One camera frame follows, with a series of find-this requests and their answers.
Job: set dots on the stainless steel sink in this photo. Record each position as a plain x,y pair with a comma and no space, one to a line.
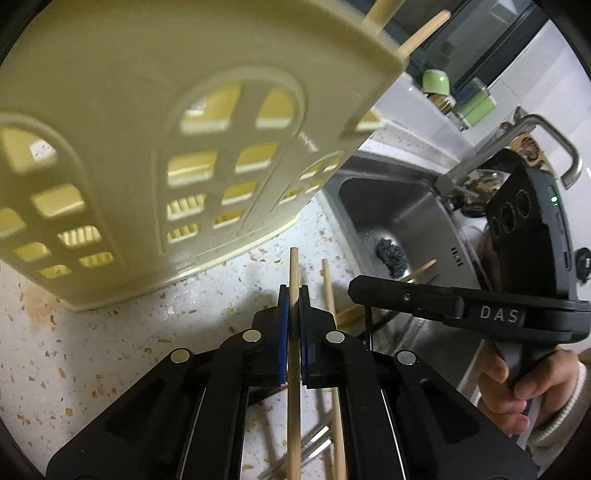
406,207

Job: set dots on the wooden chopstick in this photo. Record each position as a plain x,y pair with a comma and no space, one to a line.
381,11
425,30
328,290
293,277
422,270

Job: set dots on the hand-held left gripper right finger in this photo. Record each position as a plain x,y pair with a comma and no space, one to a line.
304,337

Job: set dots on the cream plastic utensil holder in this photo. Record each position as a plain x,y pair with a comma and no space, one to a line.
115,115

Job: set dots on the person's right hand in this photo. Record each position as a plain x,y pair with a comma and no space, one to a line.
496,392

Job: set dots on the metal faucet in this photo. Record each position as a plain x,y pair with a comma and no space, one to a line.
531,124

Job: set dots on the steel wool scrubber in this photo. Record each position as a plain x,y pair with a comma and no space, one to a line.
391,256

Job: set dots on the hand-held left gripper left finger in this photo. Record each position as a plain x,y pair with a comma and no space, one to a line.
282,332

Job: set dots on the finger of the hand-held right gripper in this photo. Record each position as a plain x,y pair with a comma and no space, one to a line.
406,297

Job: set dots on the brown patterned item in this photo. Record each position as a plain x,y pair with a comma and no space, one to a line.
528,150

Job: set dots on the metal fork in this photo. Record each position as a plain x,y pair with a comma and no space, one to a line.
316,441

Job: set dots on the brown glass jar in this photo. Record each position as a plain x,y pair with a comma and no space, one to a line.
442,104

